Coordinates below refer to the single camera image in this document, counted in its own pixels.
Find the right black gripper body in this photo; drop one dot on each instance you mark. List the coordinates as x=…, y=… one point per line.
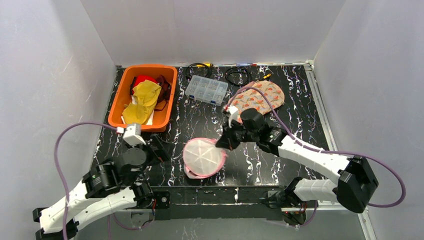
x=230, y=135

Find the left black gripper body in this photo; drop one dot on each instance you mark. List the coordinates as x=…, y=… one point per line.
x=158, y=149

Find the white mesh laundry bag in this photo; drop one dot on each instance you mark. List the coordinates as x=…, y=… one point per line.
x=202, y=159

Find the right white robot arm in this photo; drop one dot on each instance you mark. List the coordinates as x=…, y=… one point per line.
x=349, y=181

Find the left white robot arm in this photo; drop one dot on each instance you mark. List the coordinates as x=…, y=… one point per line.
x=118, y=183

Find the dark maroon bra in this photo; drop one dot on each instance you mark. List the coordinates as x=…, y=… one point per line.
x=164, y=94

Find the yellow bra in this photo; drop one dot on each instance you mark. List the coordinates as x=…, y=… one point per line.
x=146, y=97

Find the floral pink fabric pouch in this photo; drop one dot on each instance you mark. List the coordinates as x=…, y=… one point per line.
x=264, y=96

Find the clear plastic screw box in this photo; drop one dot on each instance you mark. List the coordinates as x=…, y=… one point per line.
x=206, y=90

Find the orange plastic bin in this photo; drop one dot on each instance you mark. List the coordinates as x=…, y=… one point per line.
x=158, y=120

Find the red garment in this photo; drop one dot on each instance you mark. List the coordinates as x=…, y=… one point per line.
x=139, y=79

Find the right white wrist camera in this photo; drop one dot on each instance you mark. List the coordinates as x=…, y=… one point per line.
x=231, y=112

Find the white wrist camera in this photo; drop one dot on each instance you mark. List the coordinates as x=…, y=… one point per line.
x=231, y=112
x=131, y=134

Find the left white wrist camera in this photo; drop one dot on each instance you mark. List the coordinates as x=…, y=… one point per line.
x=131, y=134

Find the aluminium right rail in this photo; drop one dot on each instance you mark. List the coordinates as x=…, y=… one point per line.
x=365, y=221

